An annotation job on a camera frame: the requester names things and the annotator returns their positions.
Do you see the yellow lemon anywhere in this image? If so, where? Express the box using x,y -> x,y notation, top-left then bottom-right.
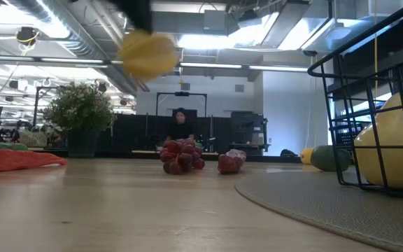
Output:
299,147 -> 315,165

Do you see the silver ventilation duct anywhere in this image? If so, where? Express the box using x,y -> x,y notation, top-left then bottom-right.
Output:
7,0 -> 143,94

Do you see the black round ceiling device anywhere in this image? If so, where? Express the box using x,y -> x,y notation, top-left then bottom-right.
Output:
15,26 -> 41,47

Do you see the green avocado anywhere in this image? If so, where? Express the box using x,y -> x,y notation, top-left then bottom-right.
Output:
309,145 -> 352,172

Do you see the long ceiling light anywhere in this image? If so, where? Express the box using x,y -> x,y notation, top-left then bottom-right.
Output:
176,62 -> 243,70
248,64 -> 309,73
0,55 -> 124,66

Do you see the dark green cucumber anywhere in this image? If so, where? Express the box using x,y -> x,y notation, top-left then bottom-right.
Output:
0,139 -> 29,152

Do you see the red grape bunch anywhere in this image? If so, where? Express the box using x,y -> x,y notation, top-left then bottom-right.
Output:
159,138 -> 206,176

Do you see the black wire basket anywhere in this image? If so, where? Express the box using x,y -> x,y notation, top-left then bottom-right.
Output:
307,0 -> 403,202

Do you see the potted green plant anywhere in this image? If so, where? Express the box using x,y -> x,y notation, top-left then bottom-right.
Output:
41,82 -> 118,159

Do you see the black metal stand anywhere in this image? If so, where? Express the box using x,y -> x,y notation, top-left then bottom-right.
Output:
32,85 -> 61,129

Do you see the beige woven bag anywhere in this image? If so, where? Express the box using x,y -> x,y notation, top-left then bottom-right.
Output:
19,129 -> 48,148

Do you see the round grey mat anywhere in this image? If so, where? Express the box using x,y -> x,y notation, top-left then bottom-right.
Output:
234,164 -> 403,252

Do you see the black equipment cabinet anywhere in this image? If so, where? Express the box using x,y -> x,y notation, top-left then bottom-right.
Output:
229,111 -> 269,157

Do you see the black partition panel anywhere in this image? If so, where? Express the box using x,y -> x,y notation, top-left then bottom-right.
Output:
112,113 -> 234,153

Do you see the orange carrot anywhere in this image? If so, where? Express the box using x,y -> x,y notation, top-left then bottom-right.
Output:
0,149 -> 68,172

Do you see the yellow pear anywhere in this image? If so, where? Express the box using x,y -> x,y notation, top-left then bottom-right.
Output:
353,90 -> 403,192

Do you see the black gantry frame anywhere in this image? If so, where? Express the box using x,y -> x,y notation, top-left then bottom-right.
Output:
155,91 -> 208,118

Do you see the person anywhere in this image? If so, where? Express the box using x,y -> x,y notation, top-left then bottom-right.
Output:
165,107 -> 196,145

